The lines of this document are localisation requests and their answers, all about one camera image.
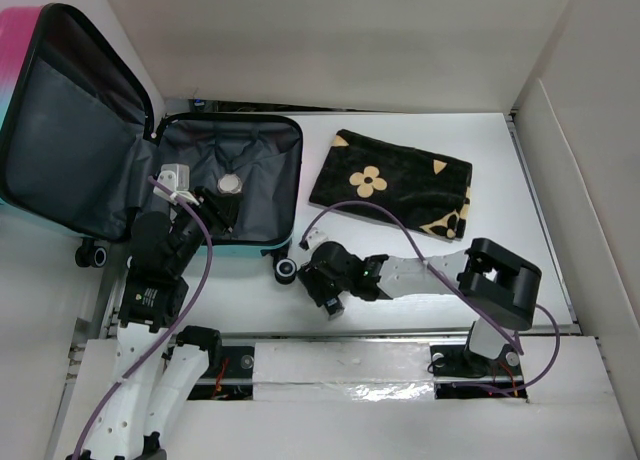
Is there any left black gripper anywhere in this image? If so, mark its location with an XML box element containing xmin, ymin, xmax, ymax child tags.
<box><xmin>170</xmin><ymin>184</ymin><xmax>243</xmax><ymax>273</ymax></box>

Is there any round silver compact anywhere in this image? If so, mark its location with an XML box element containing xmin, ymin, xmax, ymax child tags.
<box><xmin>217</xmin><ymin>174</ymin><xmax>243</xmax><ymax>195</ymax></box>

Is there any black rectangular box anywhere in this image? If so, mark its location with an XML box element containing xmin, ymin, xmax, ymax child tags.
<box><xmin>315</xmin><ymin>292</ymin><xmax>344</xmax><ymax>320</ymax></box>

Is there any black towel with beige flowers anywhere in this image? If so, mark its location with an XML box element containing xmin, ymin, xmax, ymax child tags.
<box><xmin>309</xmin><ymin>129</ymin><xmax>473</xmax><ymax>241</ymax></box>

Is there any pink and teal kids suitcase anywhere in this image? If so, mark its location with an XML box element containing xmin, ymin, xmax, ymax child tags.
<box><xmin>1</xmin><ymin>3</ymin><xmax>303</xmax><ymax>283</ymax></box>

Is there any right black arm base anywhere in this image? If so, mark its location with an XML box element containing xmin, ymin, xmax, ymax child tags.
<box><xmin>427</xmin><ymin>344</ymin><xmax>524</xmax><ymax>400</ymax></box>

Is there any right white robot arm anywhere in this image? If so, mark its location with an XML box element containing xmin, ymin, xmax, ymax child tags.
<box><xmin>297</xmin><ymin>238</ymin><xmax>542</xmax><ymax>373</ymax></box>

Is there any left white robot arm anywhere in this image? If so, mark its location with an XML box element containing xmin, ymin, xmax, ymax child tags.
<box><xmin>70</xmin><ymin>186</ymin><xmax>242</xmax><ymax>459</ymax></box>

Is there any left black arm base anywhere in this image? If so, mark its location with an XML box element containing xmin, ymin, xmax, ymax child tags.
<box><xmin>188</xmin><ymin>345</ymin><xmax>255</xmax><ymax>401</ymax></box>

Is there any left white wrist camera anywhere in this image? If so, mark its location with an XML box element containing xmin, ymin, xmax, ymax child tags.
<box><xmin>153</xmin><ymin>163</ymin><xmax>190</xmax><ymax>205</ymax></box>

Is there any aluminium front rail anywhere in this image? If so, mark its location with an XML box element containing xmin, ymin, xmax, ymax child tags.
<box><xmin>74</xmin><ymin>324</ymin><xmax>576</xmax><ymax>344</ymax></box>

